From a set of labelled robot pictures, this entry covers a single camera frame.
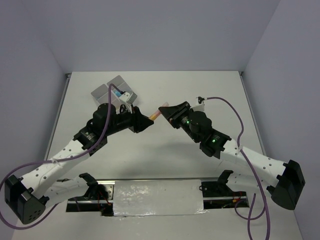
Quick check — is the right white divided container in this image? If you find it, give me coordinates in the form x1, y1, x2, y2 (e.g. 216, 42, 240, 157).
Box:
107, 75, 138, 104

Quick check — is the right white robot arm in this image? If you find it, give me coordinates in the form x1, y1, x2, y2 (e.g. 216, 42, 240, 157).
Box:
159, 101, 306, 210

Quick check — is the blue highlighter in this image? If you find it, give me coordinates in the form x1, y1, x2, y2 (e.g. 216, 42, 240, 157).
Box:
114, 90, 122, 97

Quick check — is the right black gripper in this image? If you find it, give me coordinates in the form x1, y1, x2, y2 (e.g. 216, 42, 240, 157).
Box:
158, 101, 200, 143

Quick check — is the orange pink highlighter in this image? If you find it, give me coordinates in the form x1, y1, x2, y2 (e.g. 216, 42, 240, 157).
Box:
149, 102, 169, 121

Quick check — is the white divided container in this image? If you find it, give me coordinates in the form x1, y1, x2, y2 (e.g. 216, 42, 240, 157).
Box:
90, 84, 109, 107
107, 75, 138, 104

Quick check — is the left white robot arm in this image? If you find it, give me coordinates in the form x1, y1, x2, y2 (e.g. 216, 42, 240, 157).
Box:
1, 103, 154, 225

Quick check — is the silver foil cover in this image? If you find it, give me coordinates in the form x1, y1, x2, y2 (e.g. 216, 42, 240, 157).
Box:
113, 179, 205, 217

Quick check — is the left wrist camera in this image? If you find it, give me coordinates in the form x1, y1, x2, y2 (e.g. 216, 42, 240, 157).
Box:
118, 92, 135, 109

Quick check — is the left white divided container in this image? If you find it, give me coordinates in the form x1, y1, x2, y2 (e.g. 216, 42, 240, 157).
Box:
90, 84, 109, 107

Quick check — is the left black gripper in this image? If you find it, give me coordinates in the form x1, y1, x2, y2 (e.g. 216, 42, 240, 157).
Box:
103, 102, 154, 136

